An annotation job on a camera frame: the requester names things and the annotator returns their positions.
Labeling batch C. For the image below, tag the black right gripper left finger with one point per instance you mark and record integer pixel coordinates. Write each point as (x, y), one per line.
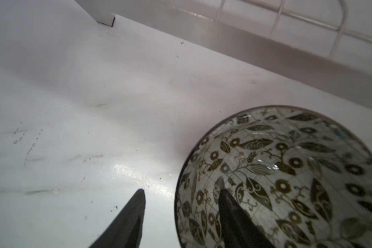
(126, 229)

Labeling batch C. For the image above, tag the steel two-tier dish rack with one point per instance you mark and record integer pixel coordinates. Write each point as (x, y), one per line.
(265, 53)

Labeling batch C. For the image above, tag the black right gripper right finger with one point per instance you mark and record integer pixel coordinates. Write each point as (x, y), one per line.
(238, 230)

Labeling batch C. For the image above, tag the dark speckled pattern bowl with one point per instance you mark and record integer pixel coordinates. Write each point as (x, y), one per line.
(302, 178)

